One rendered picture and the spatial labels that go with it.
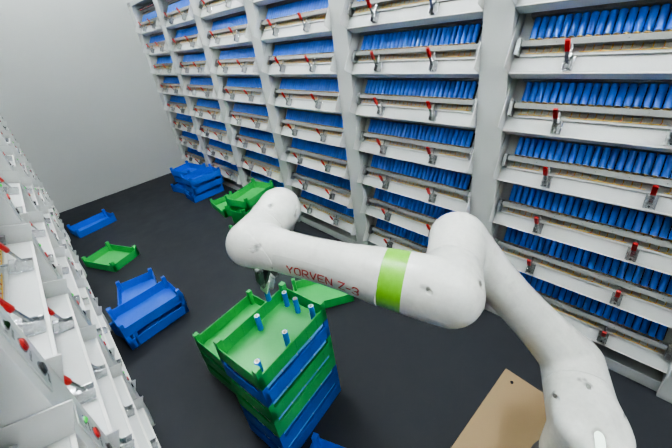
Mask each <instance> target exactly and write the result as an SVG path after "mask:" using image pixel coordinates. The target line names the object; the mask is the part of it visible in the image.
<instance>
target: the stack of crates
mask: <svg viewBox="0 0 672 448"><path fill-rule="evenodd" d="M246 294H247V296H246V297H244V298H243V299H242V300H241V301H240V302H238V303H237V304H236V305H235V306H233V307H232V308H231V309H230V310H229V311H227V312H226V313H225V314H224V315H223V316H221V317H220V318H219V319H218V320H216V321H215V322H214V323H213V324H212V325H210V326H209V327H208V328H207V329H206V330H204V331H203V332H202V333H201V334H199V333H198V332H195V333H194V334H193V337H194V340H195V342H196V344H197V346H198V348H199V350H200V352H201V355H202V357H203V359H204V361H205V363H206V365H207V367H208V369H209V372H210V373H211V374H212V375H214V376H215V377H216V378H217V379H218V380H219V381H221V382H222V383H223V384H224V385H225V386H226V387H228V388H229V389H230V390H231V391H232V392H233V393H235V391H234V389H233V387H232V385H231V383H230V380H229V378H228V375H227V373H226V371H225V369H224V366H223V364H222V362H221V359H220V357H219V355H218V353H217V350H216V348H215V346H214V343H213V340H214V339H216V338H217V337H219V338H220V339H222V340H223V339H224V338H225V337H226V336H227V335H228V334H229V333H231V332H232V331H233V330H234V329H235V328H236V327H237V326H238V325H240V324H241V323H242V322H243V321H244V320H245V319H246V318H248V317H249V316H250V315H251V314H252V313H253V312H254V311H255V310H257V309H258V308H259V307H260V306H261V305H262V304H263V303H264V302H266V301H264V300H262V299H260V298H258V297H257V296H255V295H253V294H252V291H251V290H250V289H248V290H247V291H246Z"/></svg>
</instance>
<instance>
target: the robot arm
mask: <svg viewBox="0 0 672 448"><path fill-rule="evenodd" d="M300 214H301V203H300V201H299V198H298V197H297V195H296V194H295V193H294V192H292V191H291V190H289V189H287V188H282V187H277V188H272V189H270V190H268V191H266V192H265V193H264V194H263V195H262V196H261V198H260V199H259V201H258V202H257V203H256V205H255V206H254V207H253V208H252V210H251V211H250V212H249V213H248V214H247V215H246V216H245V217H244V218H242V219H241V220H240V221H239V222H238V223H237V224H235V225H234V226H233V227H232V228H231V229H230V231H229V233H228V235H227V237H226V251H227V254H228V256H229V257H230V259H231V260H232V261H233V262H235V263H236V264H238V265H240V266H243V267H248V268H253V269H252V270H254V271H255V278H256V282H257V283H258V284H259V285H260V286H261V288H260V289H261V290H262V291H263V292H264V293H265V294H268V291H269V287H270V288H271V289H273V288H274V282H275V278H276V277H278V276H279V274H278V273H282V274H286V275H290V276H294V277H297V278H301V279H304V280H308V281H311V282H315V283H318V284H321V285H324V286H327V287H330V288H333V289H335V290H338V291H341V292H344V293H346V294H349V295H351V296H354V297H356V298H359V299H361V300H364V301H366V302H368V303H370V304H373V305H375V306H376V305H377V306H380V307H383V308H385V309H388V310H391V311H394V312H397V313H399V314H402V315H405V316H408V317H411V318H414V319H417V320H420V321H424V322H427V323H430V324H433V325H437V326H440V327H443V328H448V329H459V328H463V327H466V326H468V325H470V324H472V323H473V322H475V321H476V320H477V319H478V318H479V316H480V315H481V313H482V311H483V309H484V306H485V302H487V303H488V304H489V305H490V306H491V307H492V308H493V309H494V310H495V311H496V312H497V314H498V315H499V316H500V317H501V318H502V319H503V320H504V321H505V322H506V323H507V324H508V326H509V327H510V328H511V329H512V330H513V331H514V332H515V334H516V335H517V336H518V337H519V338H520V340H521V341H522V342H523V343H524V345H525V346H526V347H527V349H528V350H529V351H530V352H531V354H532V355H533V356H534V358H535V359H536V361H537V362H538V363H539V365H540V371H541V379H542V387H543V396H544V404H545V412H546V422H545V425H544V428H543V430H542V433H541V436H540V439H539V440H538V441H536V442H535V443H534V444H533V445H532V447H531V448H636V441H635V437H634V434H633V431H632V429H631V426H630V424H629V422H628V420H627V418H626V416H625V414H624V412H623V410H622V408H621V406H620V404H619V402H618V400H617V397H616V394H615V391H614V387H613V384H612V381H611V377H610V374H609V371H608V367H607V364H606V361H605V358H604V356H603V354H602V352H601V351H600V350H599V348H598V347H597V346H596V345H595V344H594V343H593V342H592V341H591V340H589V339H588V338H587V337H585V336H584V335H583V334H582V333H580V332H579V331H578V330H577V329H576V328H574V327H573V326H572V325H571V324H570V323H569V322H567V321H566V320H565V319H564V318H563V317H562V316H561V315H560V314H559V313H557V312H556V311H555V310H554V309H553V308H552V307H551V306H550V305H549V304H548V303H547V302H546V301H545V300H544V299H543V298H542V297H541V296H540V295H539V294H538V293H537V292H536V291H535V289H534V288H533V287H532V286H531V285H530V284H529V283H528V282H527V281H526V280H525V278H524V277H523V276H522V275H521V274H520V273H519V271H518V270H517V269H516V268H515V267H514V265H513V264H512V263H511V262H510V260H509V259H508V258H507V257H506V255H505V254H504V253H503V251H502V250H501V249H500V247H499V246H498V245H497V243H496V242H495V240H494V239H493V238H492V236H491V235H490V233H489V232H488V230H487V229H486V227H485V226H484V225H483V223H482V222H481V221H480V220H479V219H478V218H476V217H475V216H473V215H471V214H469V213H466V212H450V213H447V214H444V215H442V216H441V217H439V218H438V219H437V220H436V221H435V222H434V224H433V225H432V227H431V229H430V233H429V240H428V247H427V252H426V254H425V253H419V252H413V251H407V250H401V249H394V248H386V247H379V246H370V245H361V244H354V243H347V242H341V241H336V240H330V239H325V238H320V237H316V236H311V235H307V234H303V233H299V232H295V231H293V230H294V227H295V224H296V222H297V221H298V219H299V217H300ZM270 272H271V273H270Z"/></svg>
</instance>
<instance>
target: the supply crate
mask: <svg viewBox="0 0 672 448"><path fill-rule="evenodd" d="M278 286H279V289H280V290H278V291H277V292H276V293H275V294H274V295H272V296H271V299H272V300H271V301H269V302H267V301H266V302H264V303H263V304H262V305H261V306H260V307H259V308H258V309H257V310H255V311H254V312H253V313H252V314H251V315H250V316H249V317H248V318H246V319H245V320H244V321H243V322H242V323H241V324H240V325H238V326H237V327H236V328H235V329H234V330H233V331H232V332H231V333H229V334H228V335H227V336H226V337H225V338H224V339H223V340H222V339H220V338H219V337H217V338H216V339H214V340H213V343H214V346H215V348H216V350H217V353H218V355H219V357H220V359H221V360H223V361H224V362H225V363H227V364H228V365H229V366H230V367H232V368H233V369H234V370H235V371H237V372H238V373H239V374H240V375H242V376H243V377H244V378H245V379H247V380H248V381H249V382H251V383H252V384H253V385H254V386H256V387H257V388H258V389H259V390H261V391H263V390H264V389H265V388H266V387H267V385H268V384H269V383H270V382H271V381H272V380H273V379H274V378H275V376H276V375H277V374H278V373H279V372H280V371H281V370H282V369H283V367H284V366H285V365H286V364H287V363H288V362H289V361H290V360H291V358H292V357H293V356H294V355H295V354H296V353H297V352H298V351H299V349H300V348H301V347H302V346H303V345H304V344H305V343H306V342H307V340H308V339H309V338H310V337H311V336H312V335H313V334H314V333H315V331H316V330H317V329H318V328H319V327H320V326H321V325H322V324H323V322H324V321H325V320H326V319H327V315H326V310H325V304H324V301H322V300H320V299H319V300H318V301H317V302H314V301H312V300H310V299H308V298H306V297H304V296H302V295H300V294H298V293H296V292H294V291H292V290H290V289H288V288H287V287H286V283H285V282H283V281H281V282H280V283H279V284H278ZM282 291H286V292H287V295H288V299H289V303H290V306H289V307H285V304H284V301H283V297H282ZM293 297H297V298H298V302H299V306H300V310H301V312H300V313H298V314H297V313H296V312H295V308H294V304H293V300H292V298H293ZM309 304H313V305H314V310H315V314H316V315H315V316H314V317H313V319H312V320H311V317H310V313H309V308H308V305H309ZM255 314H259V315H260V318H261V321H262V324H263V328H264V329H263V330H262V331H259V330H258V328H257V325H256V322H255V319H254V315H255ZM284 329H286V330H287V331H288V334H289V338H290V343H289V344H288V345H287V346H285V342H284V339H283V335H282V331H283V330H284ZM257 358H259V359H260V361H261V364H262V367H263V369H264V371H263V372H262V370H261V368H260V367H259V366H257V365H254V360H255V359H257Z"/></svg>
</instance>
